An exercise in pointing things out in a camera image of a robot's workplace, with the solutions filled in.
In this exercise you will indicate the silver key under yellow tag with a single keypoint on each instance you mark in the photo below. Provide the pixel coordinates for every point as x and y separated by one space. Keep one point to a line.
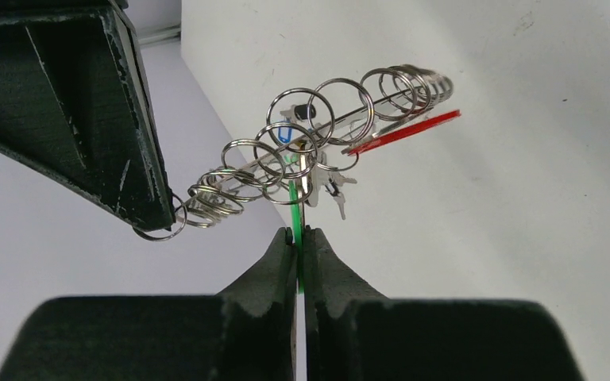
340 200

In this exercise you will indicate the green key tag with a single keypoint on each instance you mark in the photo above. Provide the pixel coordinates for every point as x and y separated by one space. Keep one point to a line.
297 229

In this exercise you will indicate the loose black key tag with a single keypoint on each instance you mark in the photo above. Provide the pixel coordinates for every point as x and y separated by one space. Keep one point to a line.
304 112

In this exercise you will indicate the red key tag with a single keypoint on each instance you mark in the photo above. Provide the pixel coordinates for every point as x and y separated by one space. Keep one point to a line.
399 134

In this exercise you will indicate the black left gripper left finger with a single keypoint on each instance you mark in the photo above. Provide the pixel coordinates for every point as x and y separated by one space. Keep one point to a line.
243 332

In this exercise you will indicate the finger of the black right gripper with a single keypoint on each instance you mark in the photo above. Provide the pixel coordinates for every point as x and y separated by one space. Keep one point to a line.
75 107

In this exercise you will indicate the loose blue key tag left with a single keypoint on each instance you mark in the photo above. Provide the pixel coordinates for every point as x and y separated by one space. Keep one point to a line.
284 133

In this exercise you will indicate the silver metal ring disc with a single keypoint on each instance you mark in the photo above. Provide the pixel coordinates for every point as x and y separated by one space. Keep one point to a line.
390 99

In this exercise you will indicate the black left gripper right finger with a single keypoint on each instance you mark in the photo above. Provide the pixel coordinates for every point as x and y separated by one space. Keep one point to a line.
356 333

